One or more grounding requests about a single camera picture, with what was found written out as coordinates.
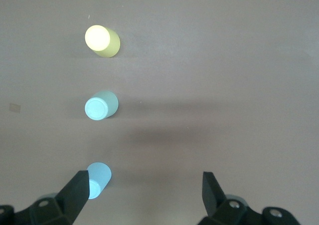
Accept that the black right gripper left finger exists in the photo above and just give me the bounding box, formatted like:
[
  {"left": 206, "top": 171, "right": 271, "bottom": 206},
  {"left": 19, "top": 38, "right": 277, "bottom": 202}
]
[{"left": 0, "top": 170, "right": 90, "bottom": 225}]

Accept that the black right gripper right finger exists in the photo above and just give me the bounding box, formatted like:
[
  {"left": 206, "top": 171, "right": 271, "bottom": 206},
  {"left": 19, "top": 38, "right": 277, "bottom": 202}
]
[{"left": 198, "top": 171, "right": 301, "bottom": 225}]

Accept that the yellow plastic cup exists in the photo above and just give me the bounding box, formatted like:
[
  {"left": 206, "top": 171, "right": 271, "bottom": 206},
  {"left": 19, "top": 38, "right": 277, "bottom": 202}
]
[{"left": 84, "top": 24, "right": 121, "bottom": 59}]

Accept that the pale green plastic cup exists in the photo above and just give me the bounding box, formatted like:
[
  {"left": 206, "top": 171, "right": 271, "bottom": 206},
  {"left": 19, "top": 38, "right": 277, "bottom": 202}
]
[{"left": 84, "top": 90, "right": 119, "bottom": 121}]

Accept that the light blue plastic cup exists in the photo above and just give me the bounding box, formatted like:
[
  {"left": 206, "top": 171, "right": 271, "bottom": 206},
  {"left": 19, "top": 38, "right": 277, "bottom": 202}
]
[{"left": 86, "top": 162, "right": 112, "bottom": 200}]

